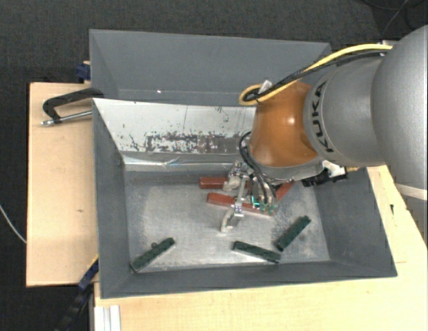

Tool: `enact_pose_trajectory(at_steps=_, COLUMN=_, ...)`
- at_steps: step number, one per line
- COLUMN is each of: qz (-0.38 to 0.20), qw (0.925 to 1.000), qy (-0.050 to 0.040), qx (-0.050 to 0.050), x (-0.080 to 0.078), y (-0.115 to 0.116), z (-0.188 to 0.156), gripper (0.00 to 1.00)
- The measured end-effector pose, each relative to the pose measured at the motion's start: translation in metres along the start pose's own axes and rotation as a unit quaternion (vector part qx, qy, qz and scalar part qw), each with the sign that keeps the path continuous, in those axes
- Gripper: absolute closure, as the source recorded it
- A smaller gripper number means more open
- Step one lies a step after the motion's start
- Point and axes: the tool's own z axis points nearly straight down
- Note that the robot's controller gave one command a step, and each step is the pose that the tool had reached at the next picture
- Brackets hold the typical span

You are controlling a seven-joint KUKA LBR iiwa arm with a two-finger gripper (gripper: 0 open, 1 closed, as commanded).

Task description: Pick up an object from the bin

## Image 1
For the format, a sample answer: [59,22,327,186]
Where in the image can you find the red-brown flat block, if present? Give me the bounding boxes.
[273,181,296,202]
[199,176,233,190]
[206,192,275,218]

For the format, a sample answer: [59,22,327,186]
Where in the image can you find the dark green flat block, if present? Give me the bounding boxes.
[273,214,312,252]
[232,240,282,264]
[129,237,177,273]

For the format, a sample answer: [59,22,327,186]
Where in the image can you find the grey metal bin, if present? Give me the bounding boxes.
[88,28,398,299]

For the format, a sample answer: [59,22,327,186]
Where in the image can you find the pale cardboard board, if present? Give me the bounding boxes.
[26,82,99,288]

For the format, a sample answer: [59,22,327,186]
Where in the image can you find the black cylinder on white bracket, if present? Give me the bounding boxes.
[301,160,349,188]

